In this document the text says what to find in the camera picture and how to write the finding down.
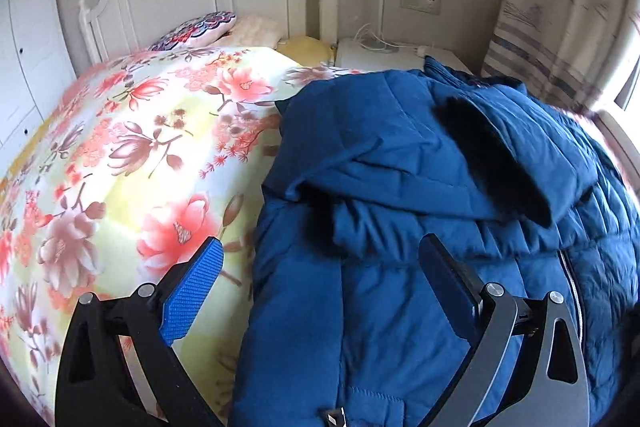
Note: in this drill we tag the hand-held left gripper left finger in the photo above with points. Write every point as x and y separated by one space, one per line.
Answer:
196 279

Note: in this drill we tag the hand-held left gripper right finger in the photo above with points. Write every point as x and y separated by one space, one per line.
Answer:
452 279

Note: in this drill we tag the blue padded hooded jacket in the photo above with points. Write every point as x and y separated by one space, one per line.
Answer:
425 227

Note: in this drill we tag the floral quilt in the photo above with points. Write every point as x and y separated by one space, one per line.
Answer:
125 167

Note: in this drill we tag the white nightstand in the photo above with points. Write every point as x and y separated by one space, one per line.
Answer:
395 58

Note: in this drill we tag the patterned decorative pillow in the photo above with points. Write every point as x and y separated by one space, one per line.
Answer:
195 31

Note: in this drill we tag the yellow pillow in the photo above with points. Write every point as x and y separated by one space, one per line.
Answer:
306 51

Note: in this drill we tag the cream pillow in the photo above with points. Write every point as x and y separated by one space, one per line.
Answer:
255 29

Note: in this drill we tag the window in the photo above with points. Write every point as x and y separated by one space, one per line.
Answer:
631 82

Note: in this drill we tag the white wardrobe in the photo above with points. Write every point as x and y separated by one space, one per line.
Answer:
27 42

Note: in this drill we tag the printed curtain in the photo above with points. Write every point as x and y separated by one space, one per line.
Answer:
560 7

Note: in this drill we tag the wall power socket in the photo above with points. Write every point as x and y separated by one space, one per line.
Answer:
421 1

